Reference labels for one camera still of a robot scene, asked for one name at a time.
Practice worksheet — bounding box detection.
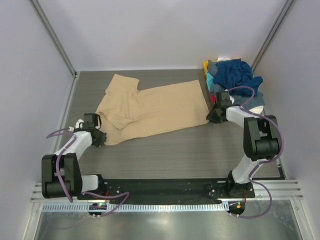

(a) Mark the beige t-shirt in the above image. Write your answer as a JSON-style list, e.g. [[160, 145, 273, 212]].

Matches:
[[96, 74, 209, 146]]

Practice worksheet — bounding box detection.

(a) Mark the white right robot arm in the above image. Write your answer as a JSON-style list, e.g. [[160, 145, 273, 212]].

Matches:
[[206, 105, 283, 198]]

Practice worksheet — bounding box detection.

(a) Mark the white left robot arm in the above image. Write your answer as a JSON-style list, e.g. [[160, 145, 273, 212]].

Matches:
[[41, 128, 107, 202]]

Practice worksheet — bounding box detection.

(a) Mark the pink red t-shirt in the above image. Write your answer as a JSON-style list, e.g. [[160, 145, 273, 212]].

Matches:
[[210, 94, 216, 103]]

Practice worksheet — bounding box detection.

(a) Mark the cyan t-shirt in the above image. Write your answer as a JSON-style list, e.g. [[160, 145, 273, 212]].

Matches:
[[205, 71, 214, 90]]

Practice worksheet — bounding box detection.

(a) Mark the dark blue t-shirt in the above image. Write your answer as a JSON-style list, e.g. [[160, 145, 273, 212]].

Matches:
[[213, 59, 263, 97]]

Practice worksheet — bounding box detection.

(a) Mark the grey-blue t-shirt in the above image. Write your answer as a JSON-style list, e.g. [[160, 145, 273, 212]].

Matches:
[[204, 59, 265, 110]]

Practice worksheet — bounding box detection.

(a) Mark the yellow plastic bin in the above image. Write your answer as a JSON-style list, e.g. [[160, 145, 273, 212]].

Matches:
[[202, 60, 217, 103]]

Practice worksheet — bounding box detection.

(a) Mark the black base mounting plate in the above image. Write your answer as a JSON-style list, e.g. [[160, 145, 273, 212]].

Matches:
[[93, 178, 255, 205]]

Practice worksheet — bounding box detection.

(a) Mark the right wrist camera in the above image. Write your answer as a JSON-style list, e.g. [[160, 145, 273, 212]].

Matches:
[[216, 91, 233, 109]]

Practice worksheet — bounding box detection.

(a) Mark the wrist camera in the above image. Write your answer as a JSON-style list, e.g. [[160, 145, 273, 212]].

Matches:
[[69, 113, 102, 132], [216, 91, 233, 109]]

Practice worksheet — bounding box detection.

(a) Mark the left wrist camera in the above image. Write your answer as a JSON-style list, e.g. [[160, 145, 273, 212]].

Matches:
[[69, 113, 102, 132]]

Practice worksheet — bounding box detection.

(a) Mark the slotted cable duct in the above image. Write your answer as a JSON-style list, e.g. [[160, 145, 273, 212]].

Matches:
[[42, 202, 229, 213]]

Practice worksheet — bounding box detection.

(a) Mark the aluminium frame rail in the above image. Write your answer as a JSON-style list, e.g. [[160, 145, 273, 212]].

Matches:
[[29, 179, 303, 203]]

